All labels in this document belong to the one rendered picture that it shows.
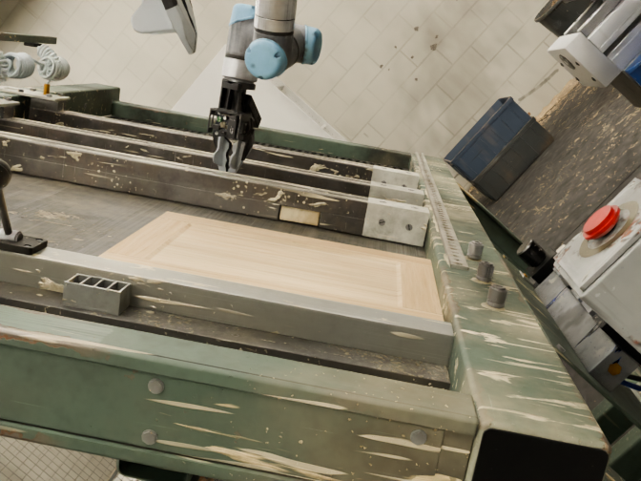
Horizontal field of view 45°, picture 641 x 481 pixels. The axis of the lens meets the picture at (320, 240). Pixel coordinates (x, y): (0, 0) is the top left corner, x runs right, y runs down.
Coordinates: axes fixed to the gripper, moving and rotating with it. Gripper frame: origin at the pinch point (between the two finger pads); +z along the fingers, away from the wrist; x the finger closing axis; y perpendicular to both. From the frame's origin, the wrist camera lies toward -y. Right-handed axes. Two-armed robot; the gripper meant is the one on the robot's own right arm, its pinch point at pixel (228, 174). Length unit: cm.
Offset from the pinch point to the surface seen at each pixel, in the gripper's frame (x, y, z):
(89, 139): -36.6, -4.7, 0.2
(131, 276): 16, 73, 3
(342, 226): 28.6, 7.6, 4.1
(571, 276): 65, 87, -12
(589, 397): 100, -90, 60
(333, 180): 20.3, -14.2, -1.4
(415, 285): 48, 41, 4
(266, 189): 12.3, 10.4, -0.4
